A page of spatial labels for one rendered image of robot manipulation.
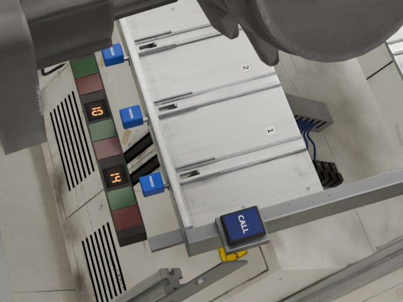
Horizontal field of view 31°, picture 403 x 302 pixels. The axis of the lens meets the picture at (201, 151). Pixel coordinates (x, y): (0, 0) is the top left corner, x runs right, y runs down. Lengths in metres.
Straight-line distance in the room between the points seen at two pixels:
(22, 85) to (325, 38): 0.11
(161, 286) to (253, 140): 0.24
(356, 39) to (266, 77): 0.82
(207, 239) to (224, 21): 0.68
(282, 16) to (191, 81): 0.83
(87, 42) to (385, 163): 1.56
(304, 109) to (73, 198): 0.57
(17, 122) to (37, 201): 1.58
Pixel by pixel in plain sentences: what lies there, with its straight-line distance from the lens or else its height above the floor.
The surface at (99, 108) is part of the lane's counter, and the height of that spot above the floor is 0.66.
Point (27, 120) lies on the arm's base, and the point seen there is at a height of 1.17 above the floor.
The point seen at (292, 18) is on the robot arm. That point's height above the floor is 1.24.
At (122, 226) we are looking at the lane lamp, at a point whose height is 0.65.
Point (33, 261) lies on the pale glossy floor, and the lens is 1.75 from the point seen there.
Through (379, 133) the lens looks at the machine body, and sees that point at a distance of 1.85.
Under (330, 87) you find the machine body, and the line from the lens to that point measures 1.78.
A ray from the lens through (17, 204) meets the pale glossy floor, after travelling 1.79.
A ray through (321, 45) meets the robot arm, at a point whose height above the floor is 1.24.
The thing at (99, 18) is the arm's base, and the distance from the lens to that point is 0.25.
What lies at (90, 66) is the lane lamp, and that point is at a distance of 1.12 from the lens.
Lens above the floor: 1.34
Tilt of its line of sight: 35 degrees down
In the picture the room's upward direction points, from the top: 53 degrees clockwise
